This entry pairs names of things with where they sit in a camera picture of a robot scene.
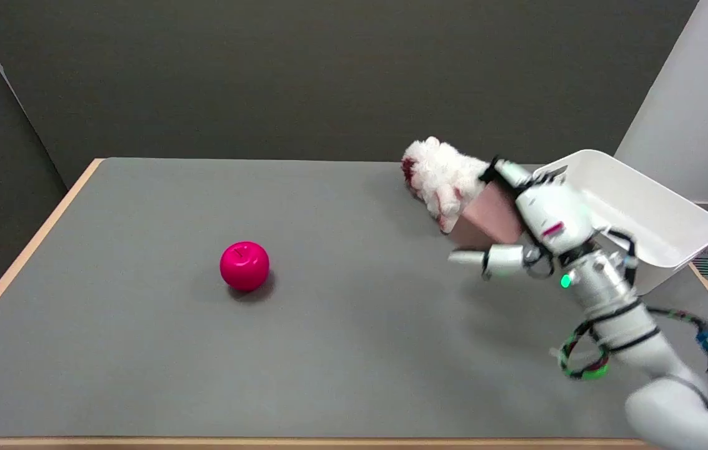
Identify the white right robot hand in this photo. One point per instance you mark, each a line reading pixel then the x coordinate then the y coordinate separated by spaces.
pixel 550 219

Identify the wooden cube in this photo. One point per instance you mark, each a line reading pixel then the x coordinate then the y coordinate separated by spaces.
pixel 491 219

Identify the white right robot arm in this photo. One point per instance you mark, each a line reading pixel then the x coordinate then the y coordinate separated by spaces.
pixel 647 350

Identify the white plastic box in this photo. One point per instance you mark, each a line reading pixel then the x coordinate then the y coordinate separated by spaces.
pixel 641 215

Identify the white fluffy plush toy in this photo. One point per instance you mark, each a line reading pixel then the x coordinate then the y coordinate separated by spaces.
pixel 444 178

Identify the grey table mat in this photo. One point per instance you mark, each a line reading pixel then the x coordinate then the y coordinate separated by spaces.
pixel 304 300

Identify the pink toy apple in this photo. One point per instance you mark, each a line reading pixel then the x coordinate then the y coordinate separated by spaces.
pixel 244 265

